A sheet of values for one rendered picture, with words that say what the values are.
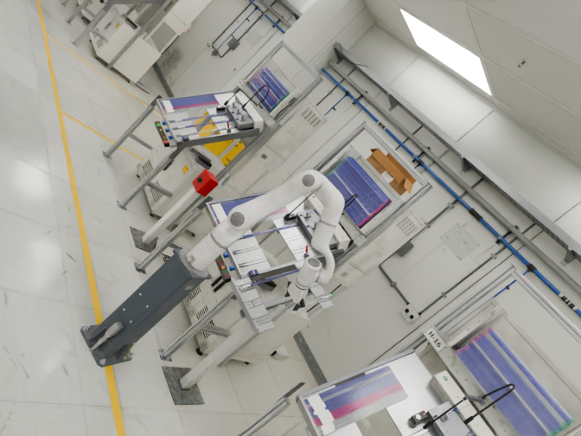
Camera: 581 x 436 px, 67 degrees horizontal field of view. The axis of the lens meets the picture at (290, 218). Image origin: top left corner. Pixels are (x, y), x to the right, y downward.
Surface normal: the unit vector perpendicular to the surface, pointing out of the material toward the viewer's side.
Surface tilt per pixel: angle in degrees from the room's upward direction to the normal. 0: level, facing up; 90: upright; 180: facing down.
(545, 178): 90
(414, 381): 44
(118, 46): 90
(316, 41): 90
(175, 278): 90
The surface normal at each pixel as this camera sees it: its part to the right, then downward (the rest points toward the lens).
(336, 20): 0.43, 0.65
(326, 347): -0.54, -0.37
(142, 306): -0.36, -0.13
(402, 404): 0.15, -0.73
